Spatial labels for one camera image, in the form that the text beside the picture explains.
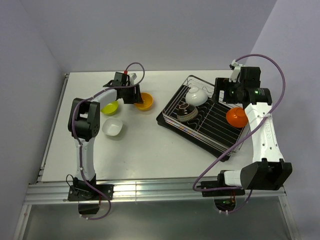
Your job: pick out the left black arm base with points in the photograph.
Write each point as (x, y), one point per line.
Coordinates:
(89, 201)

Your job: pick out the green round bowl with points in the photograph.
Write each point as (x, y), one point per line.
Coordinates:
(110, 109)

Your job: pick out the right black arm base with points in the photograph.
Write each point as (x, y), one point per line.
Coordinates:
(224, 199)

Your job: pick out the white square bowl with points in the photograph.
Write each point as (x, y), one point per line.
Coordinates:
(112, 126)

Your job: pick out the white ribbed bowl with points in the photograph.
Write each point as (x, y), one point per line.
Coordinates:
(196, 96)

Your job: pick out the aluminium frame rail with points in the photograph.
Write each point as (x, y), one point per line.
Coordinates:
(148, 190)

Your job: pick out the white bowl orange outside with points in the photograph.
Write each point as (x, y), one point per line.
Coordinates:
(237, 117)

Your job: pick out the orange round bowl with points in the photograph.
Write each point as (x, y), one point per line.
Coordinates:
(147, 102)

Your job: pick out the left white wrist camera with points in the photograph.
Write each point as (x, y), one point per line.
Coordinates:
(132, 76)

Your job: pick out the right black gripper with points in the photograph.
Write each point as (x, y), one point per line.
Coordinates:
(223, 84)

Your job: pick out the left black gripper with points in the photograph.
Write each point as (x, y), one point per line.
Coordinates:
(136, 96)

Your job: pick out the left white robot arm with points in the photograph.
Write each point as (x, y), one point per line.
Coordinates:
(84, 121)

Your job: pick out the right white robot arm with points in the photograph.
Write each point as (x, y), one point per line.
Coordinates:
(268, 169)

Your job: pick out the brown patterned bowl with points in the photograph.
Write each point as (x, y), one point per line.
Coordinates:
(186, 112)

